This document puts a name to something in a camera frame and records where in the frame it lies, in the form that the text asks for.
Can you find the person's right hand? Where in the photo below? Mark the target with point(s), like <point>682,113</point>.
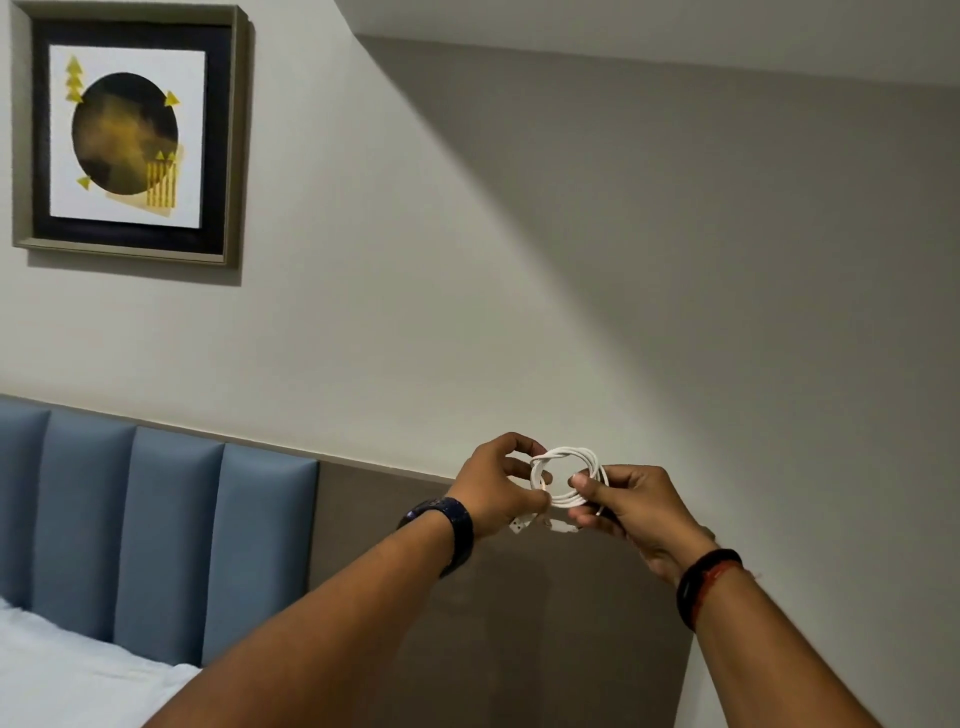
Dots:
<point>651,517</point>

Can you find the person's left hand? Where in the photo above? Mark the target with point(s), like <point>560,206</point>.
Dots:
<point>484,491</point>

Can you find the person's right thumb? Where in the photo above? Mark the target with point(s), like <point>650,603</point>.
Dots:
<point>583,487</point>

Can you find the person's left thumb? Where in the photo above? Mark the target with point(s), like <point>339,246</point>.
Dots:
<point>529,499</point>

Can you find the person's left middle finger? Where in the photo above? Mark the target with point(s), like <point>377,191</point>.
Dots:
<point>529,470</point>

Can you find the person's right middle finger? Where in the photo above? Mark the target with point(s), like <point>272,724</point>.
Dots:
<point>589,517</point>

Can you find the person's left forearm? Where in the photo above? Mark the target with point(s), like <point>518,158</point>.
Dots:
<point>330,637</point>

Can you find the person's right forearm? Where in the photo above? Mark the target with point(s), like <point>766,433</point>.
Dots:
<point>772,660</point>

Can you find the dark blue wristwatch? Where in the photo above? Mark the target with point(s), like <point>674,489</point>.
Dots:
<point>450,525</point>

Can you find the black wristband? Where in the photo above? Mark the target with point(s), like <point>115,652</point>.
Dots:
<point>701,581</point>

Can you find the blue padded headboard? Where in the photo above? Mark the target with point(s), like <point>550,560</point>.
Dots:
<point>150,532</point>

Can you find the white bed sheet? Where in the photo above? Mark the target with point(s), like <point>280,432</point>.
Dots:
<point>75,667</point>

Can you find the framed abstract picture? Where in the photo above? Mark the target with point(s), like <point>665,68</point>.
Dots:
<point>127,135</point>

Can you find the brown wall panel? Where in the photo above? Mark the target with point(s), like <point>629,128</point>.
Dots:
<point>525,622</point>

